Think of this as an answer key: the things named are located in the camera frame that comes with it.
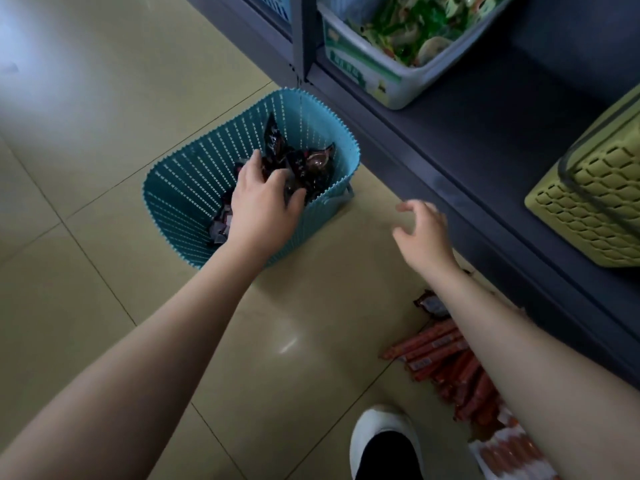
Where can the dark grey metal shelf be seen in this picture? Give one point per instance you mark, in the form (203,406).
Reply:
(480,139)

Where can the person's left middle finger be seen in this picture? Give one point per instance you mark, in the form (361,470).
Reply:
(255,164)

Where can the person's right hand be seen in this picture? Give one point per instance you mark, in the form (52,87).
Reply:
(430,244)

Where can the dark brown snack packet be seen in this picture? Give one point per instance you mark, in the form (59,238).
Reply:
(273,139)

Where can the white pack of sausages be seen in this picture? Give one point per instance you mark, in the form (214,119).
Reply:
(505,454)

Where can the person's left hand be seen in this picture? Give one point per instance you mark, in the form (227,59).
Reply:
(257,214)

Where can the white plastic basket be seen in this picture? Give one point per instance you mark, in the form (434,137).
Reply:
(395,77)

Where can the pile of green snack packets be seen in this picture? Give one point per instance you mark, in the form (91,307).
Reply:
(425,24)

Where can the blue slotted plastic basket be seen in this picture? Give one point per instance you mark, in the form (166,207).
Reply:
(200,179)

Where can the person's left thumb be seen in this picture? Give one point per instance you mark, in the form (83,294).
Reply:
(297,202)

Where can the yellow-green perforated plastic basket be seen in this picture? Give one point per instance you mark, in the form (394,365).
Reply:
(595,204)

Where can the dark red-edged snack packet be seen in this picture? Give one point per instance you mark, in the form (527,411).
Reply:
(431,303)

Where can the white shoe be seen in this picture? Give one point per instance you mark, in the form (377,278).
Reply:
(372,424)

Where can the person's right thumb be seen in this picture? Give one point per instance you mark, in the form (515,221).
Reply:
(402,237)

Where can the black trouser leg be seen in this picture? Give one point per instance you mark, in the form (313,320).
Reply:
(387,457)

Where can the person's left forearm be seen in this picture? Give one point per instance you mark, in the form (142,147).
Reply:
(140,364)

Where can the pile of dark snack packets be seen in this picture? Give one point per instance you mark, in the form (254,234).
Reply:
(312,169)

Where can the pile of red sausage sticks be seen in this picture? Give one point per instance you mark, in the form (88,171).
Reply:
(445,364)

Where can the person's right forearm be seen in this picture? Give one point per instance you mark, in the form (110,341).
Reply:
(530,379)

